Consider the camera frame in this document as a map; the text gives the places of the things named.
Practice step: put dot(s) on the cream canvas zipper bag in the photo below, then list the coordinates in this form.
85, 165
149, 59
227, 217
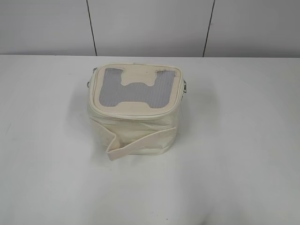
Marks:
134, 108

